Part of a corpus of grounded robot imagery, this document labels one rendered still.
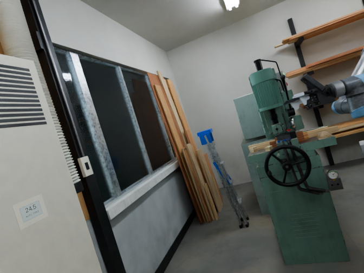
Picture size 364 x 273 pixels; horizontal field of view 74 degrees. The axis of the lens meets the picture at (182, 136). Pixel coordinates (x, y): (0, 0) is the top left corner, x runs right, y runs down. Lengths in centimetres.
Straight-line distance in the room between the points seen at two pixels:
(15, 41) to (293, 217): 212
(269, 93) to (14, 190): 168
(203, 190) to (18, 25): 251
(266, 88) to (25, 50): 159
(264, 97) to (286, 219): 94
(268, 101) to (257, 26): 267
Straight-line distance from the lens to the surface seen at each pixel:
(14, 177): 117
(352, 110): 137
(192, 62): 454
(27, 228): 118
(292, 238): 216
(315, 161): 196
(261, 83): 197
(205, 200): 325
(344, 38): 460
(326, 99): 131
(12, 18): 172
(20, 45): 166
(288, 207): 205
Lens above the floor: 125
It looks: 2 degrees down
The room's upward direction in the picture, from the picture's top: 17 degrees counter-clockwise
